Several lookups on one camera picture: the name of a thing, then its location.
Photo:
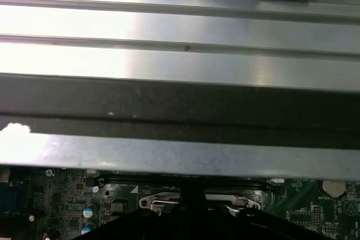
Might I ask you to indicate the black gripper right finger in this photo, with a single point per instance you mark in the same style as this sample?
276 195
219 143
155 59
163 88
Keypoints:
225 226

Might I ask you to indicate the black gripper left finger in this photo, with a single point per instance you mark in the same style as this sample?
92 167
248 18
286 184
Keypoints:
168 226

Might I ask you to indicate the thin metal locking lever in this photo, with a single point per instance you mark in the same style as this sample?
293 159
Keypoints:
166 201
233 209

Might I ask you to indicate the metal socket cover frame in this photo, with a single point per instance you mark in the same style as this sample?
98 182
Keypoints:
219 198

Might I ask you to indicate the CPU socket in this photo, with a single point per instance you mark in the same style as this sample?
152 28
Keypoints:
148 198

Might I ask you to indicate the black RAM slot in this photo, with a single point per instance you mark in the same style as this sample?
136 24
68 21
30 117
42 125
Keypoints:
168 179
157 186

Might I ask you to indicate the small round capacitor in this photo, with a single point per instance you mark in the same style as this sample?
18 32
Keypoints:
95 189
88 212
89 227

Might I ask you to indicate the green motherboard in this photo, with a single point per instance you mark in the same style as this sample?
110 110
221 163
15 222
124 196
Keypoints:
303 195

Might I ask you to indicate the round silver coin battery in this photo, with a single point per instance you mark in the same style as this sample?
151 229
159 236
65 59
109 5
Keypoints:
333 189

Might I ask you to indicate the black open PC case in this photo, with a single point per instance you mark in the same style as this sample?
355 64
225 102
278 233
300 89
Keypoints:
180 102

